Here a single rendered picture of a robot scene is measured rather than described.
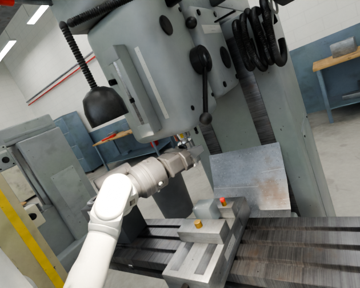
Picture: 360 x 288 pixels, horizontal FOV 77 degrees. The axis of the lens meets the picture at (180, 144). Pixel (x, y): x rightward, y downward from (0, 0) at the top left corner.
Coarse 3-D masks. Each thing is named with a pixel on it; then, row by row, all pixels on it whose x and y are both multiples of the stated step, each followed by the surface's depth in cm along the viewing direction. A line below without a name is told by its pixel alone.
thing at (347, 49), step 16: (336, 48) 329; (352, 48) 318; (320, 64) 339; (336, 64) 312; (320, 80) 330; (336, 96) 381; (352, 96) 338; (128, 128) 623; (96, 144) 640; (160, 144) 605; (112, 160) 674
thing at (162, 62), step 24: (144, 0) 47; (96, 24) 54; (120, 24) 49; (144, 24) 47; (168, 24) 51; (96, 48) 55; (144, 48) 49; (168, 48) 50; (192, 48) 59; (144, 72) 52; (168, 72) 50; (192, 72) 57; (168, 96) 51; (192, 96) 54; (168, 120) 54; (192, 120) 53
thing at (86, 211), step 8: (88, 208) 100; (136, 208) 101; (88, 216) 102; (128, 216) 97; (136, 216) 100; (128, 224) 96; (136, 224) 99; (144, 224) 103; (128, 232) 95; (136, 232) 98; (120, 240) 98; (128, 240) 95
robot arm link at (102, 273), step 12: (96, 240) 46; (108, 240) 47; (84, 252) 45; (96, 252) 45; (108, 252) 46; (84, 264) 43; (96, 264) 44; (108, 264) 46; (72, 276) 42; (84, 276) 42; (96, 276) 43
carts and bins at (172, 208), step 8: (176, 176) 258; (168, 184) 252; (176, 184) 257; (184, 184) 270; (160, 192) 254; (168, 192) 254; (176, 192) 257; (184, 192) 266; (160, 200) 259; (168, 200) 257; (176, 200) 258; (184, 200) 264; (160, 208) 269; (168, 208) 261; (176, 208) 261; (184, 208) 264; (192, 208) 275; (168, 216) 267; (176, 216) 264; (184, 216) 265
